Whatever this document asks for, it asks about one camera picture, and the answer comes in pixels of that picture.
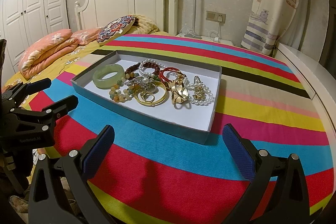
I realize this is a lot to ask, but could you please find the gold bangle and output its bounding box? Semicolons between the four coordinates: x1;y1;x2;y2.
133;81;168;107

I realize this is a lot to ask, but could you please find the dark red bead bracelet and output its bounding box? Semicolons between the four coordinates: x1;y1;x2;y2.
124;61;162;77

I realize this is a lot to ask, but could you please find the grey white jewelry tray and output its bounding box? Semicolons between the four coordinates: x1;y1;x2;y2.
71;50;222;144

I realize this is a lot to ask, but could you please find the yellow floral bedsheet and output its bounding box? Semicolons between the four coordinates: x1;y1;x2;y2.
2;35;170;92

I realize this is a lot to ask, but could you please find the green jade bangle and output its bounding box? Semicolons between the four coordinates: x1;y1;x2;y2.
92;64;125;89

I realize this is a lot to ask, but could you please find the pink folded quilt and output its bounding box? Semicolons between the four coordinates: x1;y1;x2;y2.
18;28;101;79

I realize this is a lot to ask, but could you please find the colourful striped blanket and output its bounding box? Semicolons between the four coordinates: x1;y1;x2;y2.
29;35;335;223

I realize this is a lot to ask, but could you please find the crystal pearl brooch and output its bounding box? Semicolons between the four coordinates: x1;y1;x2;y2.
126;76;158;93

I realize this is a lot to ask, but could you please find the white wardrobe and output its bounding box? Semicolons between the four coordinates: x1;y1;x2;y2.
1;0;69;73

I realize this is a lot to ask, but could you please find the round embroidered cushion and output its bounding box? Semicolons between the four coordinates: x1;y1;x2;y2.
96;15;135;45

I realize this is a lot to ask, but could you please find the gold charm pendant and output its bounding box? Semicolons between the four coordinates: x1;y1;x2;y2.
168;78;189;105

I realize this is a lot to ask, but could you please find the white bedside table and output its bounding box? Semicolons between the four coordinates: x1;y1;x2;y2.
176;34;234;46

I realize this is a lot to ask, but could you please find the white bed headboard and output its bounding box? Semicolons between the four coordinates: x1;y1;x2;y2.
75;0;178;36

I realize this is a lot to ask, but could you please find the sailboat print curtain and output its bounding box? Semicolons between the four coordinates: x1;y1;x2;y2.
241;0;308;56

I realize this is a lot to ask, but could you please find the jade bead bracelet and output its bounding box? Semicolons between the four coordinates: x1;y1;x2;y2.
109;77;137;103

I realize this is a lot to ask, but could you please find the small pearl bracelet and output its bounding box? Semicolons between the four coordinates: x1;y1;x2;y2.
187;82;215;106

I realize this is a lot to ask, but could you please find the white pearl necklace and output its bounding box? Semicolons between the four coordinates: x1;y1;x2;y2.
137;58;168;77

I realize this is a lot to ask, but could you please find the red cord bracelet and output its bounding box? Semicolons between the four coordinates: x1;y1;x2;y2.
159;66;186;84

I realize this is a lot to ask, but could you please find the wall power socket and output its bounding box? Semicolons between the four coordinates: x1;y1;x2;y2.
206;11;226;23

